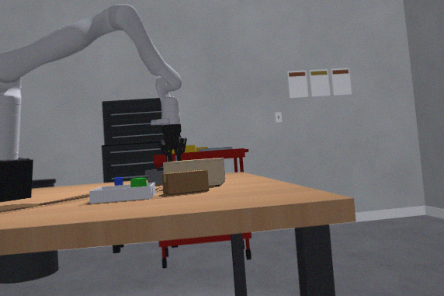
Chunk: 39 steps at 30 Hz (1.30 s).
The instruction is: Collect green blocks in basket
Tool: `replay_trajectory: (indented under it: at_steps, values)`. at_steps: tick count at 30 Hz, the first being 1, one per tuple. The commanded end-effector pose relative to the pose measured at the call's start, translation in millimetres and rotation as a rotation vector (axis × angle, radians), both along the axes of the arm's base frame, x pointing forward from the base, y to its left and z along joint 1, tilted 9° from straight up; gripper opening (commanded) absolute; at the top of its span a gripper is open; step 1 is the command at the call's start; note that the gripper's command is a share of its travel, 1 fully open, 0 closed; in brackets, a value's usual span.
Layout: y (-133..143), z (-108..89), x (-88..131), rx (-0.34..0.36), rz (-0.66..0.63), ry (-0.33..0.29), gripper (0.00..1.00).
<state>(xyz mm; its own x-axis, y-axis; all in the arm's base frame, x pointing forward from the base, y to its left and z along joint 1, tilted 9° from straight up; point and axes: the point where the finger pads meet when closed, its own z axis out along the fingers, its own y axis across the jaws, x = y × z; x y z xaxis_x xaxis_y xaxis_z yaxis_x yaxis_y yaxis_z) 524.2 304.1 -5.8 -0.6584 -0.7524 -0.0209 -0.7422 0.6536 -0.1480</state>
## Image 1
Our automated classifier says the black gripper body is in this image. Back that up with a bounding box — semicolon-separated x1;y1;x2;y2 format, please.
162;124;181;148

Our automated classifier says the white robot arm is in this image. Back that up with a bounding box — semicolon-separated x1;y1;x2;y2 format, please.
0;4;182;160

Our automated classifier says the brown cardboard box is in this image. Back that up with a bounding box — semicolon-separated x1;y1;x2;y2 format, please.
162;170;208;195

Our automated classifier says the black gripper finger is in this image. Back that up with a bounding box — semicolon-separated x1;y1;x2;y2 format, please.
158;138;173;162
170;137;187;161

